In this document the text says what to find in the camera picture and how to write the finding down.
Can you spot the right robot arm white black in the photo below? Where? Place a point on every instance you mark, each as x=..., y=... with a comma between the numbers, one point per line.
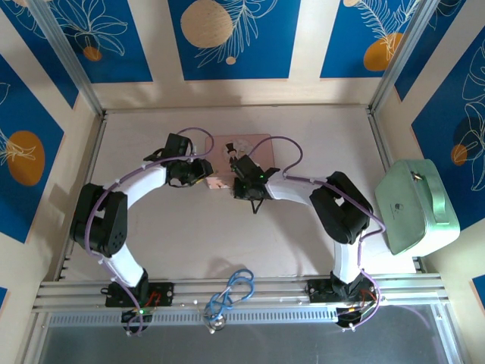
x=345, y=258

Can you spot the mint green zipper case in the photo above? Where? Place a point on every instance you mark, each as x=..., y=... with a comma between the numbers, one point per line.
x=413, y=204

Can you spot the pink rectangular mat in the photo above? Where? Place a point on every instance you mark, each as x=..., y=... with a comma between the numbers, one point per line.
x=261, y=151

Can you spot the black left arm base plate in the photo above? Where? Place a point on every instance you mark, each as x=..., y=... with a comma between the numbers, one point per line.
x=163, y=294

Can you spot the blue floral wall poster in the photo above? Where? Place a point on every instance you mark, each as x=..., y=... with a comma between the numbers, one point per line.
x=22, y=151
x=235, y=45
x=454, y=144
x=360, y=41
x=113, y=45

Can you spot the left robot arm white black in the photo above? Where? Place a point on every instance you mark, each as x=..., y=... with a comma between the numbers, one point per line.
x=117, y=258

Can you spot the aluminium frame rail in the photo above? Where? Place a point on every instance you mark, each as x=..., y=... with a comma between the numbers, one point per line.
x=235, y=297

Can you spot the aluminium frame post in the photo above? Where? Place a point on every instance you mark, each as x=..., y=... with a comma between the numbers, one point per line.
x=68, y=57
x=398, y=57

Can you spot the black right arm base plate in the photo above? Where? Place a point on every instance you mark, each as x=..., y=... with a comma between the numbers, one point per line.
x=318, y=290

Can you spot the small pale wooden block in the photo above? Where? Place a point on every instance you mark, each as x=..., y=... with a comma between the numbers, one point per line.
x=218, y=183

